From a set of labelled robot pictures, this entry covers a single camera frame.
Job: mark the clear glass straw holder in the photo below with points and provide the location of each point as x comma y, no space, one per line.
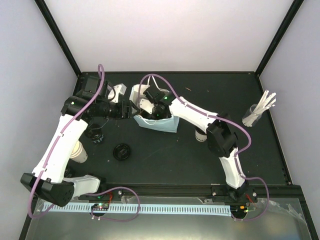
252,115

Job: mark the light blue slotted cable duct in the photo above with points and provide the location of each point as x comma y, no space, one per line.
157,209

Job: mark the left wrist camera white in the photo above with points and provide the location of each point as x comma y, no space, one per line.
117,92

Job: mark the light blue paper bag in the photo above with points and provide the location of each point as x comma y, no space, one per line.
162,120

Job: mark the black paper coffee cup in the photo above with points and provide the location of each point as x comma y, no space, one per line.
94,133
200,135

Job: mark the left black frame post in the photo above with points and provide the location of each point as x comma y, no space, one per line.
48,17

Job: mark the black aluminium frame rail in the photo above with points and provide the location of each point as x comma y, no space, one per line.
219,192

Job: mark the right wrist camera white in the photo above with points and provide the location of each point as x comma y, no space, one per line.
146,106

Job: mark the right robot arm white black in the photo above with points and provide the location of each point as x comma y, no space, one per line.
221,138

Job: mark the right circuit board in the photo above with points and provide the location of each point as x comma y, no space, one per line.
243,208

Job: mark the black coffee cup lid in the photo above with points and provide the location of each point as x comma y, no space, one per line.
121,152

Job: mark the black frame post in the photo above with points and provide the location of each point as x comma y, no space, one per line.
48,17
283,27

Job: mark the left circuit board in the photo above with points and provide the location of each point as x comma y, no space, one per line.
100,207

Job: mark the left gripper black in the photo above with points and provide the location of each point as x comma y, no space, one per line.
126,113

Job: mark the right black frame post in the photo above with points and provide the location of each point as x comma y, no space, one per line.
283,27

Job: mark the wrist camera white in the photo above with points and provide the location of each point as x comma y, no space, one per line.
117,92
146,106

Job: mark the circuit board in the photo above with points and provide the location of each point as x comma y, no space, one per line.
100,207
243,208

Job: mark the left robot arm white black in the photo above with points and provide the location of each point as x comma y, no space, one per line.
47,180

